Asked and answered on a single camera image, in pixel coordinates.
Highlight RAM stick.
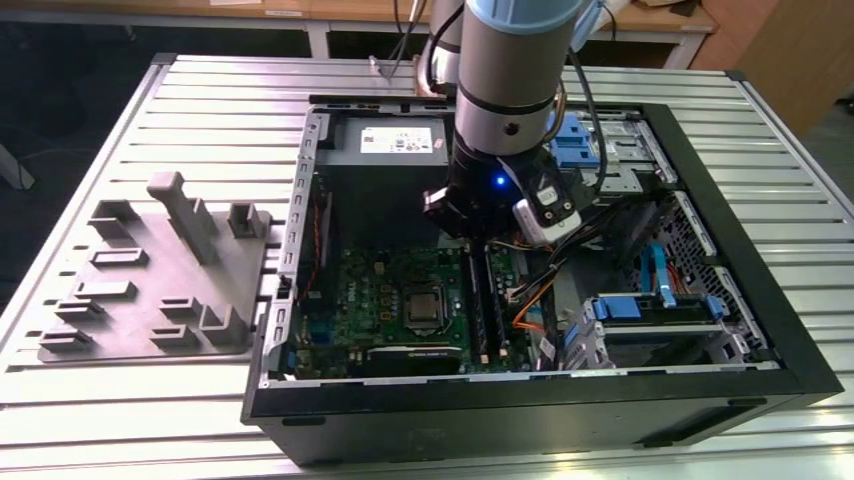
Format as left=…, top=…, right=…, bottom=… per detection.
left=485, top=244, right=506, bottom=359
left=464, top=239, right=486, bottom=359

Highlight grey power supply unit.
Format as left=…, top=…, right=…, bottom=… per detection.
left=318, top=117, right=456, bottom=247

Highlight black graphics card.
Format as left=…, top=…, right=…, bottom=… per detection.
left=362, top=344, right=465, bottom=377

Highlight hard disk in blue carrier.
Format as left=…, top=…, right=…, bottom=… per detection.
left=592, top=294, right=725, bottom=331

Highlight silver metal drive cage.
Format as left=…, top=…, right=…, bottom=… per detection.
left=552, top=113, right=672, bottom=226

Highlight black cable with silver plug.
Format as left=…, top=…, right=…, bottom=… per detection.
left=365, top=0, right=428, bottom=81

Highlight CPU socket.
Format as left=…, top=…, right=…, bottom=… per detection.
left=397, top=282, right=456, bottom=337

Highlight brown wooden cabinet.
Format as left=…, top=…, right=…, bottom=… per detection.
left=689, top=0, right=854, bottom=136

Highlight wooden desk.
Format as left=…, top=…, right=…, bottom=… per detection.
left=0, top=0, right=721, bottom=71

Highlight black PC case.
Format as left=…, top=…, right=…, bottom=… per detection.
left=238, top=92, right=845, bottom=469

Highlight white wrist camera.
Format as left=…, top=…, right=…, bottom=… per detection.
left=510, top=172, right=582, bottom=246

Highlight blue drive carrier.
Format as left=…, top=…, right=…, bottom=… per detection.
left=549, top=117, right=601, bottom=169

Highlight orange wires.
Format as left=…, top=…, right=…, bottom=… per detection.
left=510, top=284, right=558, bottom=332

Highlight black camera cable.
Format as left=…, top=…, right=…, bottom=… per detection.
left=565, top=47, right=612, bottom=197

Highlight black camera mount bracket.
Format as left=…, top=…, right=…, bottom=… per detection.
left=496, top=153, right=572, bottom=202

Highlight silver metal disk bay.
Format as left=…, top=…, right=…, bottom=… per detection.
left=578, top=294, right=761, bottom=369

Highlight blue SATA cable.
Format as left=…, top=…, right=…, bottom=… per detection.
left=639, top=243, right=679, bottom=307

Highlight silver CPU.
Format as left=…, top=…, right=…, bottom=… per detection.
left=406, top=294, right=445, bottom=324

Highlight green motherboard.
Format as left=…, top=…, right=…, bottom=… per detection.
left=296, top=244, right=534, bottom=376

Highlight black cable bundle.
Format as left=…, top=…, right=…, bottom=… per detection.
left=509, top=190, right=672, bottom=304

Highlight grey parts rack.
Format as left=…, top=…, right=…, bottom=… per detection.
left=35, top=169, right=281, bottom=364

